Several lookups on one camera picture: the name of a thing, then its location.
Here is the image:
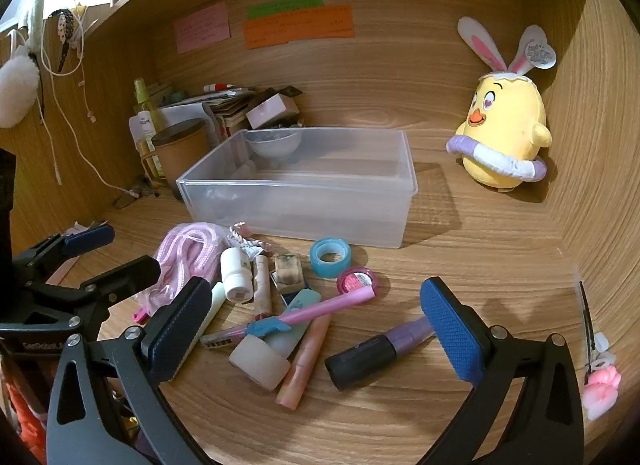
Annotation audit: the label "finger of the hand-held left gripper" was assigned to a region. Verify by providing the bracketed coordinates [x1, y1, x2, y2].
[15, 224, 116, 273]
[80, 255, 162, 305]

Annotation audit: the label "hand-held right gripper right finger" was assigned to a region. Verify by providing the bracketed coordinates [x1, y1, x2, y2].
[417, 276, 586, 465]

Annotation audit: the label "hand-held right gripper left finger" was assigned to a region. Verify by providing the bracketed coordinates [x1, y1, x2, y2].
[47, 277, 213, 465]

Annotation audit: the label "white ointment tube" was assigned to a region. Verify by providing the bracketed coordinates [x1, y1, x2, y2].
[197, 281, 227, 341]

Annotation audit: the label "pink rope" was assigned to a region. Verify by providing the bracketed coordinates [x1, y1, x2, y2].
[135, 222, 232, 313]

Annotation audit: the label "small white bottle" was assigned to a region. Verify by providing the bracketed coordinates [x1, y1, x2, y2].
[220, 247, 254, 302]

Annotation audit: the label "black and purple tube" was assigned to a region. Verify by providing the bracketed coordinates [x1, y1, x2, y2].
[325, 317, 438, 392]

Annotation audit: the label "pink round compact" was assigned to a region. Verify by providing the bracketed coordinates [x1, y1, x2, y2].
[336, 266, 378, 294]

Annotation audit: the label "clear plastic box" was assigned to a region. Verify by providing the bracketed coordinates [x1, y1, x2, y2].
[175, 128, 418, 250]

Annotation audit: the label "dark framed glasses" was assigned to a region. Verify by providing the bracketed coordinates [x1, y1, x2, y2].
[112, 188, 161, 210]

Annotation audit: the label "white tape roll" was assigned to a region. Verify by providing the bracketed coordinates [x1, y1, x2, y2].
[229, 334, 292, 392]

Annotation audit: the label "beige lip balm stick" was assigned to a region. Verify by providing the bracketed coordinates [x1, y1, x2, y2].
[252, 255, 273, 321]

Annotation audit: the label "orange cloth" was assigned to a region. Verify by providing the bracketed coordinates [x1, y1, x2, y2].
[0, 355, 51, 465]

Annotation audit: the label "red and white twine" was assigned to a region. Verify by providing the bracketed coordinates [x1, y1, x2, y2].
[230, 222, 271, 258]

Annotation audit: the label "clear square container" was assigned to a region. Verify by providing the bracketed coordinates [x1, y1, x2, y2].
[272, 252, 304, 294]

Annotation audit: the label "brown mug with dark lid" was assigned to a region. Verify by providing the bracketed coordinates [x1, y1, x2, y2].
[141, 118, 211, 198]

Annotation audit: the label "light blue nail file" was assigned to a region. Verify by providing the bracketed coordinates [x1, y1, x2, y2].
[265, 289, 323, 358]

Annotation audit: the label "peach cosmetic tube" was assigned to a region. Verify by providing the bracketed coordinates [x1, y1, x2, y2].
[275, 312, 333, 408]

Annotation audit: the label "black hair clip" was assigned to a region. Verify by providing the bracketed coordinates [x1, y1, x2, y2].
[577, 281, 598, 376]

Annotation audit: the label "white green lotion tube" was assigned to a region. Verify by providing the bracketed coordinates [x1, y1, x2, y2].
[132, 78, 166, 181]

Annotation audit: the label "blue tape roll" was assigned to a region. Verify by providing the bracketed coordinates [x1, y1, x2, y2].
[309, 237, 352, 279]

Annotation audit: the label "pink paw toy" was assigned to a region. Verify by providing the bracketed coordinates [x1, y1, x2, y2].
[582, 365, 622, 421]

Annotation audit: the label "white fluffy pompom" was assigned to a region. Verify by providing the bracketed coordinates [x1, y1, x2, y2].
[0, 55, 41, 128]

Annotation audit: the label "white paper sheet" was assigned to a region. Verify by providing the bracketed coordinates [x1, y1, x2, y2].
[157, 85, 261, 141]

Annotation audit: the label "grey bowl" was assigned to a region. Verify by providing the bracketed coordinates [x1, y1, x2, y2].
[247, 129, 302, 162]

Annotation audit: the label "patterned hair claw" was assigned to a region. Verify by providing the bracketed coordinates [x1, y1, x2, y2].
[54, 9, 77, 71]

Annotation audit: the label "pale pink box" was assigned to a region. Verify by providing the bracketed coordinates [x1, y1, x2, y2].
[246, 94, 299, 130]

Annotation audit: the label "yellow chick plush toy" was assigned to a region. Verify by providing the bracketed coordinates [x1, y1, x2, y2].
[446, 16, 558, 194]

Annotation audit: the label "pink paper note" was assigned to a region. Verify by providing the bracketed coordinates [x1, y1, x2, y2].
[174, 1, 232, 55]

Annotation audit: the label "orange paper note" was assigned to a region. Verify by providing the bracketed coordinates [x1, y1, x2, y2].
[243, 4, 356, 50]

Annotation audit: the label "green paper note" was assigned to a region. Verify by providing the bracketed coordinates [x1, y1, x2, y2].
[246, 0, 325, 21]

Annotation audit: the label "white cable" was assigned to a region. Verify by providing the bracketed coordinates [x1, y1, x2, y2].
[40, 0, 146, 198]

